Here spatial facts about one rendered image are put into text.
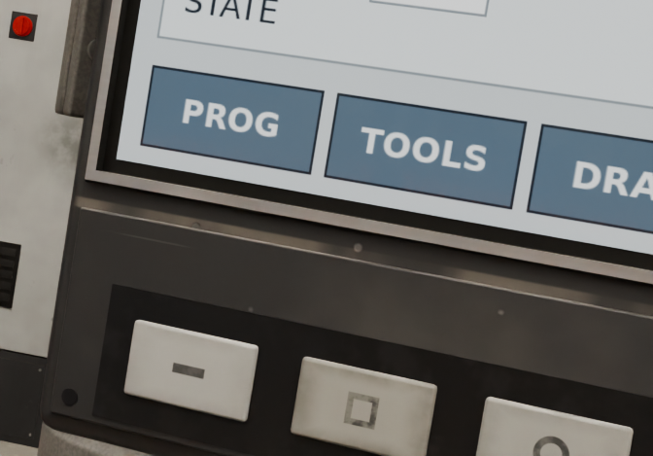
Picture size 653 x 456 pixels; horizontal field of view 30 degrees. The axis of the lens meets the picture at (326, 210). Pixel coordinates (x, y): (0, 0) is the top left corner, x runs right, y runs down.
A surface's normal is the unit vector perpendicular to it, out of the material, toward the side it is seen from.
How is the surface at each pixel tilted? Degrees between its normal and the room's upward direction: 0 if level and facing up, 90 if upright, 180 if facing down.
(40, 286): 90
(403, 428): 90
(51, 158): 90
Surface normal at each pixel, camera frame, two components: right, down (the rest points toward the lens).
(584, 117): -0.29, 0.00
